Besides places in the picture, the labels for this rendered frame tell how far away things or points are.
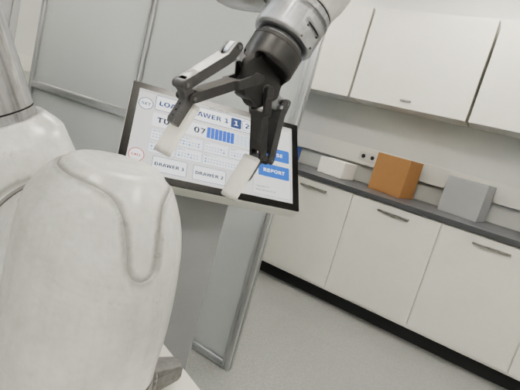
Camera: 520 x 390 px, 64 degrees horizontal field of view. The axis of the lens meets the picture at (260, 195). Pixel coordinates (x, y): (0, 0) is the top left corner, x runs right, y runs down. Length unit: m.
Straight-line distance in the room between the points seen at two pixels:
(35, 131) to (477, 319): 2.80
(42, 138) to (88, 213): 0.18
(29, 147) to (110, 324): 0.23
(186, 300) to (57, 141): 0.90
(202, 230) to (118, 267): 0.91
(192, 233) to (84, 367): 0.90
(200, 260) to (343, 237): 1.93
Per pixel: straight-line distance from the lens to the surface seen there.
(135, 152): 1.14
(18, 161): 0.52
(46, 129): 0.55
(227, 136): 1.24
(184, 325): 1.40
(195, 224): 1.27
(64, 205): 0.38
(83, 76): 2.86
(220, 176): 1.17
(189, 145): 1.19
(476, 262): 2.96
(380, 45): 3.55
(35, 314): 0.40
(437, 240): 2.96
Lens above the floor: 1.18
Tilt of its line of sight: 10 degrees down
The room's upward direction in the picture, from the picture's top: 15 degrees clockwise
